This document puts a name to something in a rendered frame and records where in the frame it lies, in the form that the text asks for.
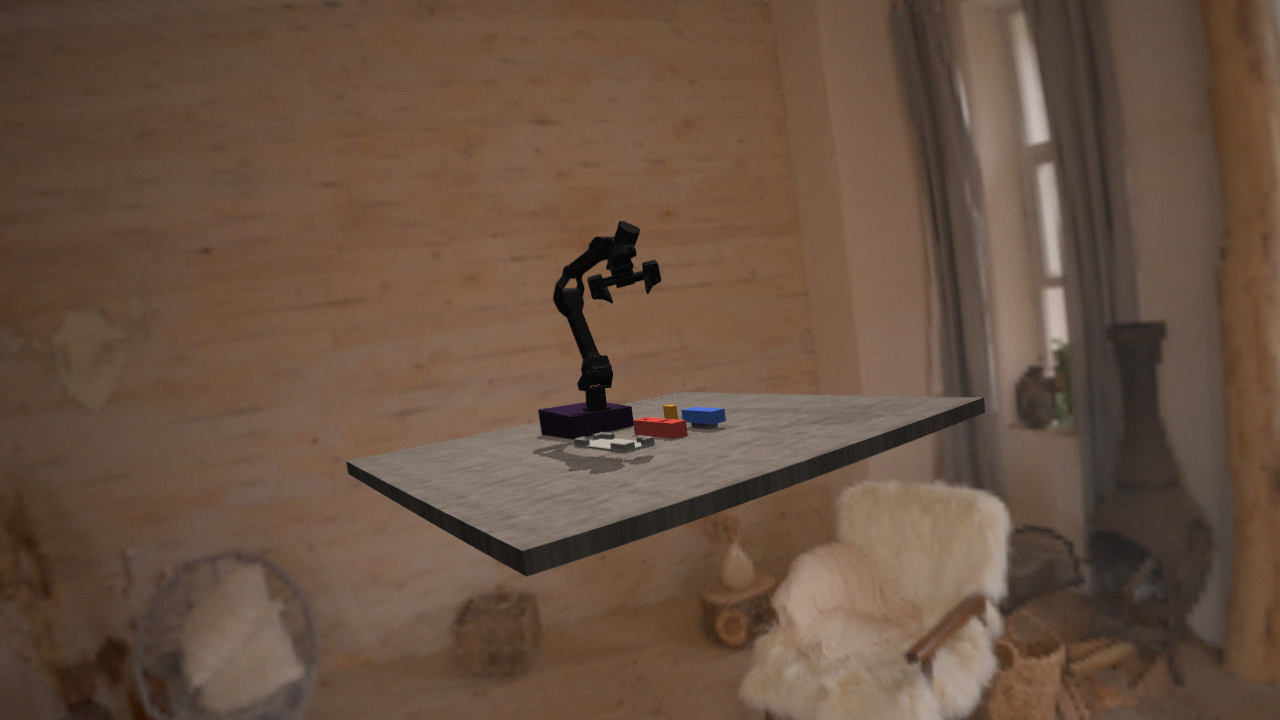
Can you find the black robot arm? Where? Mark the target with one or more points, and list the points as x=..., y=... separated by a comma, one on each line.
x=596, y=369

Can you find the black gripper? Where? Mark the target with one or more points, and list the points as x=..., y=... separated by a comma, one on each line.
x=623, y=276

